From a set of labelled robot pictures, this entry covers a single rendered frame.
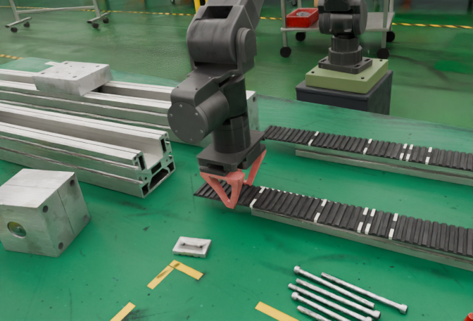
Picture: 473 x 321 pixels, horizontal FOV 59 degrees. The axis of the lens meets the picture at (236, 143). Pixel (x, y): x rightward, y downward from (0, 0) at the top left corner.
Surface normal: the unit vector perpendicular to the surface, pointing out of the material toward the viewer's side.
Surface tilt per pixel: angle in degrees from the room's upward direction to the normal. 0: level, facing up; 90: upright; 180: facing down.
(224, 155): 1
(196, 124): 89
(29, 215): 90
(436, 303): 0
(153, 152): 90
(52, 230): 90
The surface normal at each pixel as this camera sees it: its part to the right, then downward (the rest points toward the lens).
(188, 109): -0.48, 0.46
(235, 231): -0.11, -0.87
